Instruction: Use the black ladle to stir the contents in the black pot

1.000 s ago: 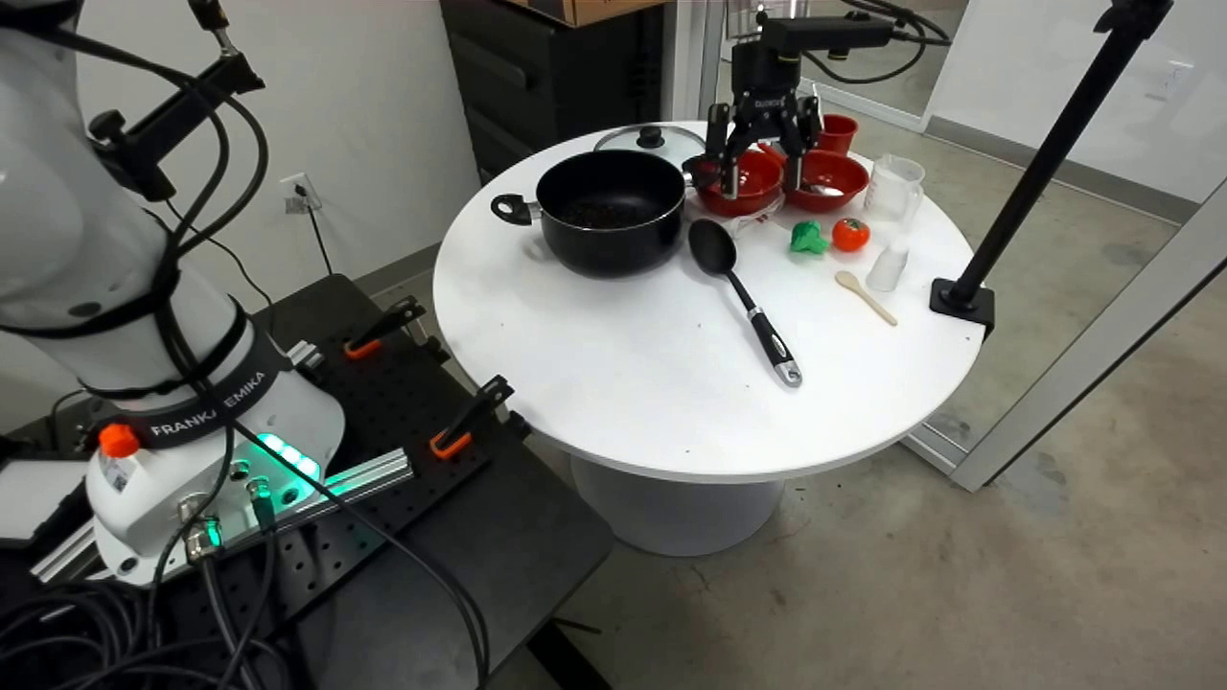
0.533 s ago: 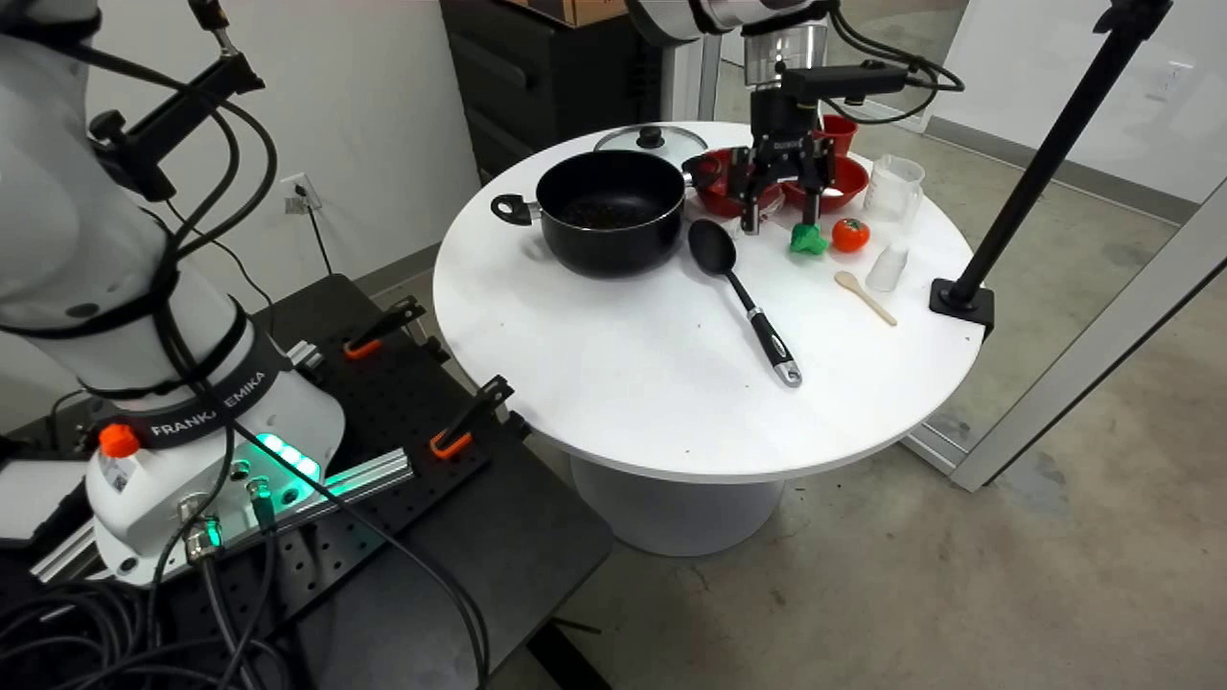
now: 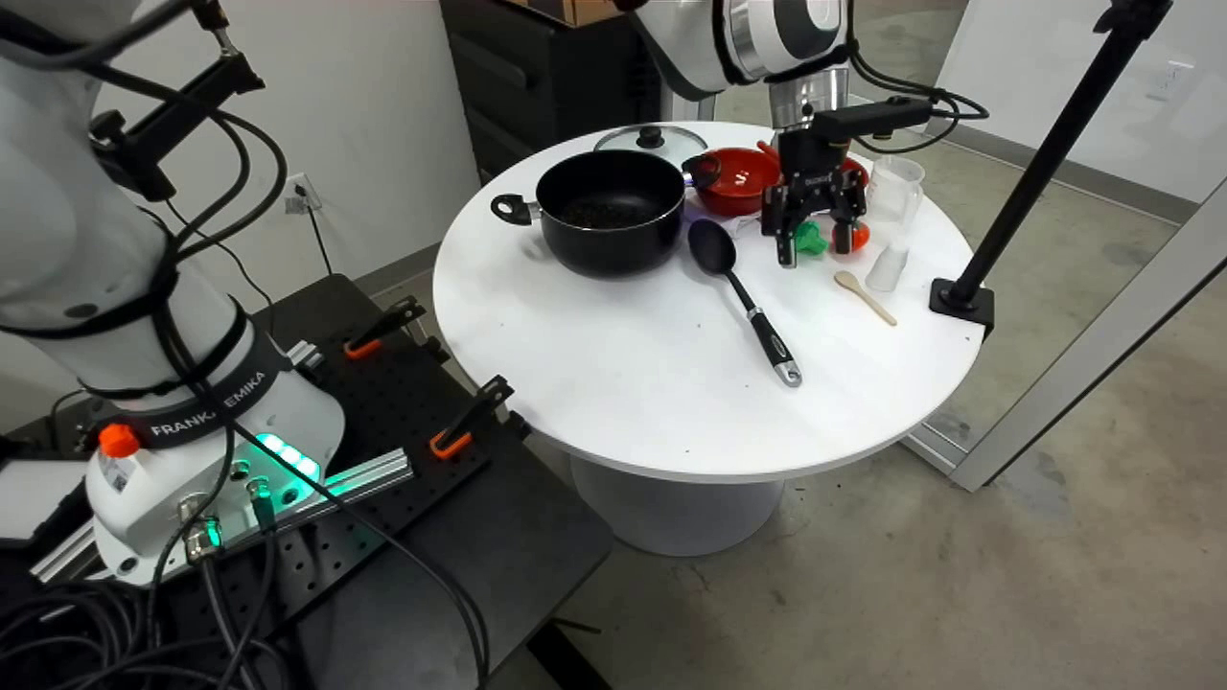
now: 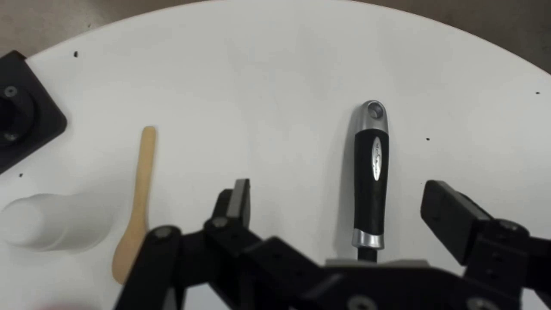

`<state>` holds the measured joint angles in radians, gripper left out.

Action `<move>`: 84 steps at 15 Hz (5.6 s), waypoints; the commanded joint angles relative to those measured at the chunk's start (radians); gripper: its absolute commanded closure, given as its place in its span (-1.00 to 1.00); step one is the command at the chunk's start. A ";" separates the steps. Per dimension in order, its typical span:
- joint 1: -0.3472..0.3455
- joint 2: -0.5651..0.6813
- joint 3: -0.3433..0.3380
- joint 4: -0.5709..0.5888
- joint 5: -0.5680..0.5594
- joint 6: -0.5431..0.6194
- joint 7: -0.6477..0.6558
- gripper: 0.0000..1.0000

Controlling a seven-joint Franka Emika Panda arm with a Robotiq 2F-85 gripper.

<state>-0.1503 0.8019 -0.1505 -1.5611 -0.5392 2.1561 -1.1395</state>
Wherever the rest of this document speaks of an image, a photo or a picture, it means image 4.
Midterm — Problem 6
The black camera stand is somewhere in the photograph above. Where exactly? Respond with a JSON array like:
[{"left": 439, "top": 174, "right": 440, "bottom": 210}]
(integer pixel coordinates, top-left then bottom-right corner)
[{"left": 0, "top": 50, "right": 68, "bottom": 175}]

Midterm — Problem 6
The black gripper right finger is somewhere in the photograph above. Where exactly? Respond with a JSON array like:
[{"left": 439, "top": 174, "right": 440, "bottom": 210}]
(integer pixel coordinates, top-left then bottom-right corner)
[{"left": 420, "top": 179, "right": 551, "bottom": 310}]

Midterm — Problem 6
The small wooden spoon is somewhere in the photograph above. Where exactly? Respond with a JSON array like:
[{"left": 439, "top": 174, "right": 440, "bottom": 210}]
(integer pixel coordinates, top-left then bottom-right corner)
[{"left": 110, "top": 124, "right": 158, "bottom": 286}]

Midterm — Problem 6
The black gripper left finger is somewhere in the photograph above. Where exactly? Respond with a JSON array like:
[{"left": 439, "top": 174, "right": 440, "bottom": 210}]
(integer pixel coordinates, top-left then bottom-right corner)
[{"left": 115, "top": 177, "right": 325, "bottom": 310}]

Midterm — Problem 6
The small white plastic cup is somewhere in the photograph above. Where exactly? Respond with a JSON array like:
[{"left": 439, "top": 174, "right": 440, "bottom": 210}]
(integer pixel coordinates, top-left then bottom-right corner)
[{"left": 0, "top": 191, "right": 117, "bottom": 253}]

